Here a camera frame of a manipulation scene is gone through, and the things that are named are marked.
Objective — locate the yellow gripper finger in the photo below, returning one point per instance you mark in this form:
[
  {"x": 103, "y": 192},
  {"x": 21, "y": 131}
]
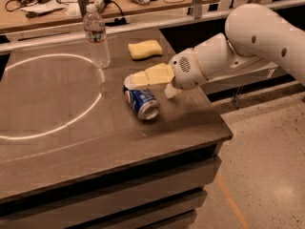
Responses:
[
  {"x": 171, "y": 91},
  {"x": 155, "y": 75}
]

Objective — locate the black tool with cable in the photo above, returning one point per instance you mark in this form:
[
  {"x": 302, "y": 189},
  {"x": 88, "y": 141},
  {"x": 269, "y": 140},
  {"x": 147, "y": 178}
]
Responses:
[{"x": 13, "y": 5}]

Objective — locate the blue pepsi can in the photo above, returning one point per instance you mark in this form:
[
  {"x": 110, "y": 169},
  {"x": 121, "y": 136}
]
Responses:
[{"x": 143, "y": 103}]

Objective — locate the grey counter cabinet with drawers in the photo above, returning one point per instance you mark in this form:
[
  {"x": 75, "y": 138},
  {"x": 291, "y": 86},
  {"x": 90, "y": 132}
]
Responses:
[{"x": 74, "y": 155}]

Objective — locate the metal rail frame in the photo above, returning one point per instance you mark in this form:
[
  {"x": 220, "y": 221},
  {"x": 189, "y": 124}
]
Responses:
[{"x": 13, "y": 20}]

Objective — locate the clear plastic water bottle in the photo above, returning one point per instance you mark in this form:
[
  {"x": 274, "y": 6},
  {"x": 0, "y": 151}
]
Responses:
[{"x": 96, "y": 36}]

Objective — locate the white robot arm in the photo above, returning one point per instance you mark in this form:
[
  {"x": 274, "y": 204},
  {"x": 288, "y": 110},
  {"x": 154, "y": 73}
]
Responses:
[{"x": 252, "y": 32}]

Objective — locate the yellow sponge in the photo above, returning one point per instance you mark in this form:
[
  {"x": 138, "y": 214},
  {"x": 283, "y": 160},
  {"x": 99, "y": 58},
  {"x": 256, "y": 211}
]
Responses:
[{"x": 144, "y": 49}]

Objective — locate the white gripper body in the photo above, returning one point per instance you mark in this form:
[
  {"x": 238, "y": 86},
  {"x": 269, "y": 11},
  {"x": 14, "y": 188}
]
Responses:
[{"x": 185, "y": 71}]

